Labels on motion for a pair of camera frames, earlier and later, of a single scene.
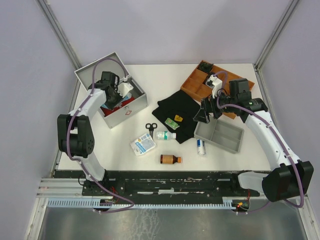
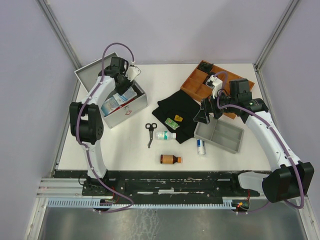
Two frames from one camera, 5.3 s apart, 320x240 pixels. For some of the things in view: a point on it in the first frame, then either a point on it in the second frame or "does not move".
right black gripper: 202,115 does not move
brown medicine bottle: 170,159 does not move
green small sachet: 171,123 does not move
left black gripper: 111,106 → 121,90
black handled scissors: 151,128 does not move
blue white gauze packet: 142,144 → 128,95
